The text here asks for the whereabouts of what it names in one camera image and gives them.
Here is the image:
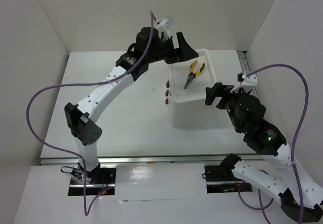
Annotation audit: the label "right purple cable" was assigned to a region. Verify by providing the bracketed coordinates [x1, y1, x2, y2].
[238, 64, 310, 224]

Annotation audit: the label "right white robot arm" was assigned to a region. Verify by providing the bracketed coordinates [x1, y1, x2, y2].
[205, 83, 322, 223]

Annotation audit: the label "right side aluminium rail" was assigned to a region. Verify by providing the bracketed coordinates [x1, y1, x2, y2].
[237, 50, 258, 96]

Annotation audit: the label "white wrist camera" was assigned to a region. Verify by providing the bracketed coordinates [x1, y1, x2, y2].
[230, 71, 258, 93]
[155, 17, 174, 38]

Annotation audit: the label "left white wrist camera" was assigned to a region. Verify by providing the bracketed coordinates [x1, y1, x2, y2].
[155, 17, 174, 38]

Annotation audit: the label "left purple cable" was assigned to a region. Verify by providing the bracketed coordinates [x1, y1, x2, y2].
[26, 11, 162, 216]

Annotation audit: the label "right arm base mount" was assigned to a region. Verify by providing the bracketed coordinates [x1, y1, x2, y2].
[201, 165, 252, 194]

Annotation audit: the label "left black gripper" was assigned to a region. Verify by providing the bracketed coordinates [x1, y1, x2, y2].
[146, 32, 198, 64]

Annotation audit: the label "aluminium rail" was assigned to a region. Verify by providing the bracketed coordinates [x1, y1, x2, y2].
[39, 154, 263, 166]
[237, 50, 258, 96]

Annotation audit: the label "white drawer cabinet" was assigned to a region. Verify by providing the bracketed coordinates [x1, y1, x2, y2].
[167, 49, 218, 128]

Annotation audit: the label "yellow black pliers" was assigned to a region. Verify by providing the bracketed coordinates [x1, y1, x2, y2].
[184, 60, 205, 89]

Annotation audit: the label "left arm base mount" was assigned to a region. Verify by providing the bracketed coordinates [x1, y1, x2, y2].
[61, 166, 117, 196]

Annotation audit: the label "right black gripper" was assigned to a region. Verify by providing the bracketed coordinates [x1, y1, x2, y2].
[203, 81, 249, 131]

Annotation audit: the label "front aluminium rail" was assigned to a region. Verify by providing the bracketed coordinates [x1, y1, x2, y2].
[39, 154, 263, 166]

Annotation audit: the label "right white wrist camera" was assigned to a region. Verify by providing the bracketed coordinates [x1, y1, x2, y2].
[230, 71, 258, 93]

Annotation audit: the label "purple cable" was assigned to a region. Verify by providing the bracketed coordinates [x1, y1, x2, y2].
[26, 11, 162, 216]
[238, 64, 310, 224]

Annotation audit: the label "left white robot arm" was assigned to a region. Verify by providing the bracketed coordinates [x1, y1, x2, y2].
[64, 27, 198, 183]

